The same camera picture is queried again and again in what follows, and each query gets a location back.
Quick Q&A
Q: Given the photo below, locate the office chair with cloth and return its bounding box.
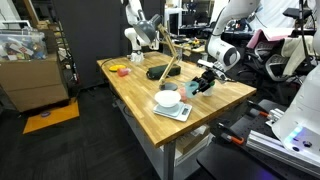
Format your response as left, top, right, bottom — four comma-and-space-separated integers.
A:
247, 28, 319, 81

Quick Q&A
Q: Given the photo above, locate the background wooden desk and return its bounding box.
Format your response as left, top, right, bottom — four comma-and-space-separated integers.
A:
172, 38, 208, 64

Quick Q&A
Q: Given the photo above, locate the orange floor mat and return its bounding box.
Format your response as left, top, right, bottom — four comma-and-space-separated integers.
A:
23, 99, 80, 134

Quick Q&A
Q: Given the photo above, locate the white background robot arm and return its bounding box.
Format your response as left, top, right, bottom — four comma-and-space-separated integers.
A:
120, 0, 159, 63

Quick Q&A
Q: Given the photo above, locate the pink toy cup far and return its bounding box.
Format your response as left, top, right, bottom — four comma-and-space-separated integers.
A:
117, 68, 131, 77

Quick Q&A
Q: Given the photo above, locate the white mug green rim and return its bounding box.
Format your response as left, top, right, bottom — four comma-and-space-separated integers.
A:
202, 81, 215, 96

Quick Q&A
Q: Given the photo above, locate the aluminium rail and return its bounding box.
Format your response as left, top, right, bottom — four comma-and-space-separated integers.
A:
246, 130, 320, 178

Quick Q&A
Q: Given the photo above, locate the grey metal table frame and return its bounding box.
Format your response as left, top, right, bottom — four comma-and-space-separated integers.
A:
113, 96, 214, 180

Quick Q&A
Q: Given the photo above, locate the wooden desk lamp grey shade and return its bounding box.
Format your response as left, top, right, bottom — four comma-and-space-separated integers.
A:
133, 13, 183, 92

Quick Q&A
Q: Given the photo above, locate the white bowl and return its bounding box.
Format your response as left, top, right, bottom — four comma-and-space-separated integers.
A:
154, 90, 181, 107

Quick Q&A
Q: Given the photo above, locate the translucent blue cup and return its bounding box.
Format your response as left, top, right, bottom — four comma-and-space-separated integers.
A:
184, 81, 199, 98

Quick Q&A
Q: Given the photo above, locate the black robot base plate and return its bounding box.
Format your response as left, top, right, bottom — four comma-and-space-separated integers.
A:
196, 99, 319, 180

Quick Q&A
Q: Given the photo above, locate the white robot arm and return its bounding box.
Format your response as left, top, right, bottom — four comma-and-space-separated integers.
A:
199, 0, 320, 162

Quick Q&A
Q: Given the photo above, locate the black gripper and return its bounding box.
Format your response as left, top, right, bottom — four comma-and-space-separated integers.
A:
192, 70, 216, 96

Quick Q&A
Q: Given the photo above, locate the clear bin of items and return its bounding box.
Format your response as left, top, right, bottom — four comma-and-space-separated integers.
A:
0, 29, 47, 61

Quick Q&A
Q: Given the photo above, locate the white kitchen scale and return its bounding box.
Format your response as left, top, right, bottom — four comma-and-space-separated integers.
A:
153, 102, 192, 122

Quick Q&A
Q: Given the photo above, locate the cardboard box under table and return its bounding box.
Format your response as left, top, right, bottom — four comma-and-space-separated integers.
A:
176, 125, 210, 154

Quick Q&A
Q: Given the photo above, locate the black clamp orange handle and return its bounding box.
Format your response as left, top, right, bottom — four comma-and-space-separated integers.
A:
217, 123, 244, 145

